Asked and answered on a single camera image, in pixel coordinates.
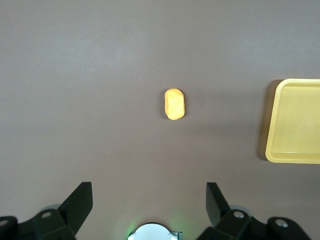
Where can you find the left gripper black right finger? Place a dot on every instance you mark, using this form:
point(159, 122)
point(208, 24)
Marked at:
point(225, 220)

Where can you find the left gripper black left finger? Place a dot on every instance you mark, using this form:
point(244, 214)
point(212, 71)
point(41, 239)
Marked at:
point(67, 212)

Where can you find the yellow potato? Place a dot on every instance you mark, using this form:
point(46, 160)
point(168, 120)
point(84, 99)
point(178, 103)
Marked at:
point(175, 105)

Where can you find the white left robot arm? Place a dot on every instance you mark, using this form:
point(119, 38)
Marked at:
point(152, 232)

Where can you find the yellow plastic tray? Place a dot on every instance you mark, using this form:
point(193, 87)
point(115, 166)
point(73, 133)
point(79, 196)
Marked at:
point(297, 120)

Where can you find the brown table cover mat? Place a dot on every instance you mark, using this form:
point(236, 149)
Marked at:
point(100, 75)

